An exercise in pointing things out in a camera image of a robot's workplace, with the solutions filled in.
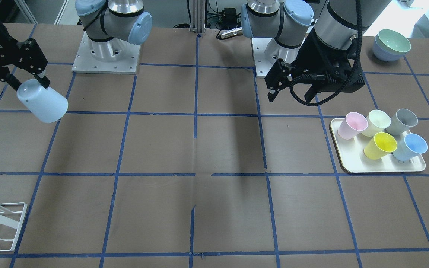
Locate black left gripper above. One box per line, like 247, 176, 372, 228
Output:
264, 29, 366, 105

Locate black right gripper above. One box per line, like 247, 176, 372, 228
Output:
0, 21, 51, 91

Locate light blue ikea cup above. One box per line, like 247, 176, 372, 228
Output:
16, 79, 68, 123

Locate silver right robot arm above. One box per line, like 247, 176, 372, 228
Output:
0, 0, 153, 90

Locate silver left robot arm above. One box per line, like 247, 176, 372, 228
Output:
241, 0, 389, 106

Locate pink plastic cup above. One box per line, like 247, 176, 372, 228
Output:
337, 112, 368, 140

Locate pale green plastic cup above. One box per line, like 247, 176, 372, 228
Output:
361, 109, 391, 137

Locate yellow plastic cup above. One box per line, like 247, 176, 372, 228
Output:
363, 132, 398, 160

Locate grey plastic cup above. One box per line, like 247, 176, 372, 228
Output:
385, 108, 418, 135

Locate blue plastic cup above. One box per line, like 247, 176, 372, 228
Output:
392, 133, 428, 161

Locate cream plastic tray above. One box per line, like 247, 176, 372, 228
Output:
329, 118, 426, 173

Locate green ceramic bowl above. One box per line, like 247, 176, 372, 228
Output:
372, 29, 412, 62

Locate black camera cable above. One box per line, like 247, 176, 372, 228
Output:
289, 0, 364, 106

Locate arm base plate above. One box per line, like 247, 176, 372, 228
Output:
72, 33, 141, 75
251, 38, 299, 78

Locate aluminium frame post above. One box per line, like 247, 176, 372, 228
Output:
188, 0, 206, 35

